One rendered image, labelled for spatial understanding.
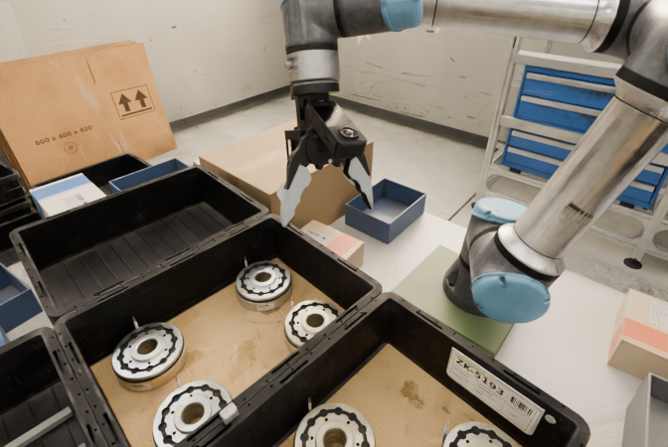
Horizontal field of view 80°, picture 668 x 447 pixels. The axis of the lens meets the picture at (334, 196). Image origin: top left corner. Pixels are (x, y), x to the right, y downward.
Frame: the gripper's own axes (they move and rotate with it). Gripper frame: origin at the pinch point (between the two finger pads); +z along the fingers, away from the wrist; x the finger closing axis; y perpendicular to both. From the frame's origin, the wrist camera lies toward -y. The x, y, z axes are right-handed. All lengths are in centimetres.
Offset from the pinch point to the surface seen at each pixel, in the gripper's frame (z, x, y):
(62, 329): 11.0, 37.8, 12.5
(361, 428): 24.5, 5.0, -13.0
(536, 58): -35, -158, 78
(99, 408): 15.9, 33.5, -1.9
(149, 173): -3, 20, 76
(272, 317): 18.7, 7.5, 11.6
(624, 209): 40, -185, 48
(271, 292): 14.9, 6.7, 13.3
